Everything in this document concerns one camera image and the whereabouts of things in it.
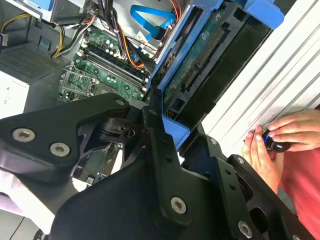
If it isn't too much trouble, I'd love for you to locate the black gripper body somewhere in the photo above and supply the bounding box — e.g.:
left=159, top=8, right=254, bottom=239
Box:
left=49, top=159, right=316, bottom=240

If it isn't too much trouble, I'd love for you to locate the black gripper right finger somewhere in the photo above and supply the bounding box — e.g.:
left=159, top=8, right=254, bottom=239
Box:
left=179, top=122, right=316, bottom=240

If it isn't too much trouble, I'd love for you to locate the round black tool blue ring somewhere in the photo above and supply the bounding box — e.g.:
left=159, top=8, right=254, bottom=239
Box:
left=259, top=128, right=292, bottom=154

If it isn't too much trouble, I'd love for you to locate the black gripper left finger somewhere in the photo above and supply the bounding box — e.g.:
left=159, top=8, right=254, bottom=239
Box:
left=0, top=87, right=195, bottom=227

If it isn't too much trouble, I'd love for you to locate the hard disk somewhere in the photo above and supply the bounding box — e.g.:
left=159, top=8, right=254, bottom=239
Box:
left=146, top=0, right=286, bottom=151

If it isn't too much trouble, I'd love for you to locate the blue data wire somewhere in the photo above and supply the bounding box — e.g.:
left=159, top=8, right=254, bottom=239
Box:
left=129, top=4, right=178, bottom=42

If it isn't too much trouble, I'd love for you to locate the person's right hand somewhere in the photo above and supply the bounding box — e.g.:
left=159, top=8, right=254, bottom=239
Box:
left=267, top=109, right=320, bottom=153

